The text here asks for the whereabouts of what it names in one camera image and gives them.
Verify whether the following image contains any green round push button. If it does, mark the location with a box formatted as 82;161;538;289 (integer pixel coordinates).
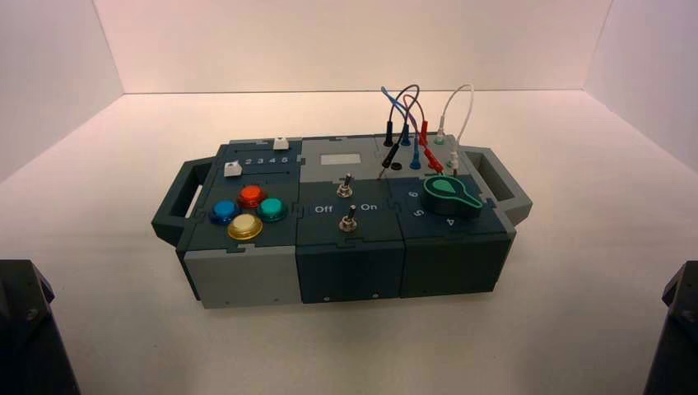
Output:
255;197;288;223

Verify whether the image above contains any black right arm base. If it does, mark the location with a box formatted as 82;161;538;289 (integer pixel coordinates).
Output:
643;261;698;395

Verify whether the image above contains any yellow round push button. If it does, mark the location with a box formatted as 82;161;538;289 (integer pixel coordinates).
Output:
227;213;264;241

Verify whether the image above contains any blue banana plug cable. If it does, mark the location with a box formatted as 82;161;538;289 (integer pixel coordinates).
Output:
379;86;424;171

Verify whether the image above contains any blue round push button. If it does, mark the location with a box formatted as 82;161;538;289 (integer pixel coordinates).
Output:
209;199;241;225

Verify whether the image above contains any red round push button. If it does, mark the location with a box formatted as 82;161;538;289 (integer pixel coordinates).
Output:
238;184;268;209

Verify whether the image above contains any dark teal grey control box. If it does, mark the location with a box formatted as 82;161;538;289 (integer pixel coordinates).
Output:
151;133;534;310

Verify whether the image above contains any white banana plug cable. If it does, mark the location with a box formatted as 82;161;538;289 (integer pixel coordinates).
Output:
435;83;476;171

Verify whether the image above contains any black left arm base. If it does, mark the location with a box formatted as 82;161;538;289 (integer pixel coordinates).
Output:
0;259;81;395

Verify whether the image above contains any black banana plug cable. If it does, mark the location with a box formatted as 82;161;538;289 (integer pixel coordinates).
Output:
378;83;421;182

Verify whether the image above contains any green black rotary knob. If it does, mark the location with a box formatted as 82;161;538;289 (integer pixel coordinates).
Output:
422;175;484;219

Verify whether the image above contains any red banana plug cable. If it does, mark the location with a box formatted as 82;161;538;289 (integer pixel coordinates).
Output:
406;96;447;177

